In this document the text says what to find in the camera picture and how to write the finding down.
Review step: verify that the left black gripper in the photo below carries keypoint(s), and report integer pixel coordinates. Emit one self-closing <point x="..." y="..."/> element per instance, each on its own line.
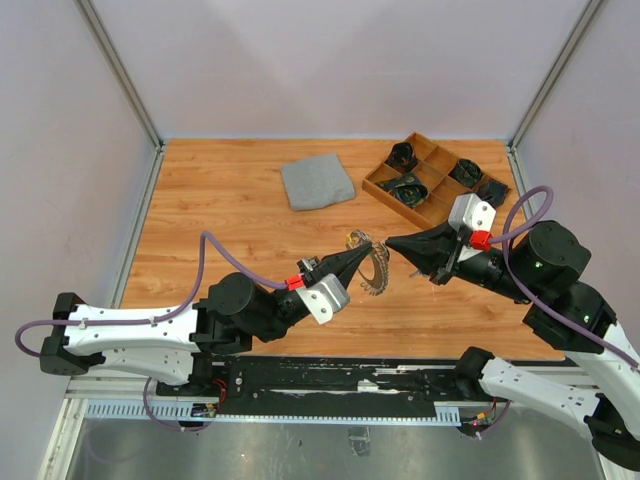
<point x="343" y="265"/>

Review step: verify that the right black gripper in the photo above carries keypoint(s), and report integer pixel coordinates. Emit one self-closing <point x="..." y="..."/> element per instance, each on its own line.
<point x="436" y="250"/>

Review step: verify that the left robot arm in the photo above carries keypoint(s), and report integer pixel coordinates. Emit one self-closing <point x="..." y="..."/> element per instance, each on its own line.
<point x="165" y="344"/>

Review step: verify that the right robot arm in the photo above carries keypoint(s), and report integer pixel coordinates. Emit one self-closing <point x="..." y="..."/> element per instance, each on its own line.
<point x="542" y="271"/>

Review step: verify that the rolled dark tie centre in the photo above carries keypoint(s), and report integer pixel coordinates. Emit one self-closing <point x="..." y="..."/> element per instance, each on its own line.
<point x="408" y="189"/>

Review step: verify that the rolled dark tie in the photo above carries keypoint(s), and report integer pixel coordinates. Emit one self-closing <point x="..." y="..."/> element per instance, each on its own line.
<point x="408" y="189"/>
<point x="402" y="158"/>
<point x="493" y="192"/>
<point x="466" y="172"/>

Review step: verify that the wooden compartment tray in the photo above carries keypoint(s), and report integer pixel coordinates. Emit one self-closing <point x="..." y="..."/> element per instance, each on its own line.
<point x="435" y="163"/>

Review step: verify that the folded grey cloth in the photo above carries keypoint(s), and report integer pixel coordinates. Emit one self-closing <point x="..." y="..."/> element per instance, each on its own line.
<point x="316" y="182"/>

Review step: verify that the rolled dark tie lower right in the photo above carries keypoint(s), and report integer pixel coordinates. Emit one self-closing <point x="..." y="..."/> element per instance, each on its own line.
<point x="493" y="192"/>

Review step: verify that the rolled dark tie top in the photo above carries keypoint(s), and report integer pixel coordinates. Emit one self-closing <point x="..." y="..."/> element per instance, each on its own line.
<point x="402" y="158"/>

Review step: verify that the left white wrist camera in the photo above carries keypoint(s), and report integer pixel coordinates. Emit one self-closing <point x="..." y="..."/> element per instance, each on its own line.
<point x="325" y="298"/>

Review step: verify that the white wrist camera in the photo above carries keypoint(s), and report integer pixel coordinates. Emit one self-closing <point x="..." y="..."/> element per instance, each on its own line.
<point x="469" y="214"/>
<point x="325" y="298"/>

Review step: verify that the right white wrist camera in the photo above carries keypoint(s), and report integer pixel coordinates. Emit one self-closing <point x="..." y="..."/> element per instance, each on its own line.
<point x="469" y="214"/>

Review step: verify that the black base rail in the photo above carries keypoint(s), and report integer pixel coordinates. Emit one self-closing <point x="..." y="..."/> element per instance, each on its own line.
<point x="323" y="387"/>

